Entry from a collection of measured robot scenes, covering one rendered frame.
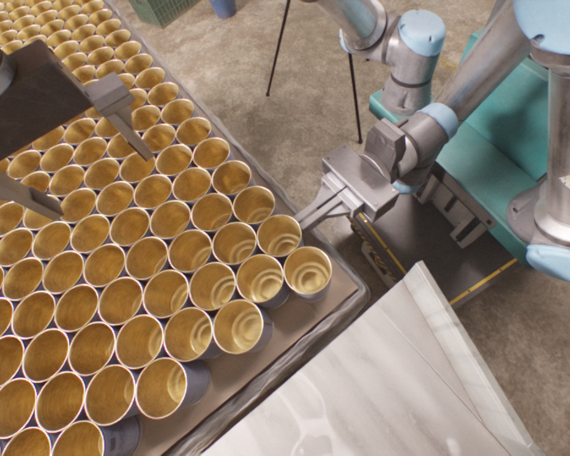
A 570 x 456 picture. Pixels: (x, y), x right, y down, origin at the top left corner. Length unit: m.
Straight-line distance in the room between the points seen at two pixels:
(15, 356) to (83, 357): 0.14
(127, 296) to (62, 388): 0.14
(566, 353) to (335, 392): 1.51
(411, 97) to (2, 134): 0.84
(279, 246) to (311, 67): 2.27
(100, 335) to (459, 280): 1.21
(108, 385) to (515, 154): 0.98
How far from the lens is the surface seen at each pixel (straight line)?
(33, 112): 0.36
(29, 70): 0.35
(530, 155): 0.90
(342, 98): 2.34
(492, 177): 0.88
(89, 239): 0.62
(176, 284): 0.52
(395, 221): 1.37
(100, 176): 0.67
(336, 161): 0.47
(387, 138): 0.42
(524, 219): 0.79
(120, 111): 0.39
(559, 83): 0.42
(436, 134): 0.53
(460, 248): 1.40
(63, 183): 0.71
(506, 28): 0.54
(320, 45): 2.89
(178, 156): 0.60
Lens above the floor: 1.53
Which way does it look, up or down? 63 degrees down
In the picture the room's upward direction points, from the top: 15 degrees counter-clockwise
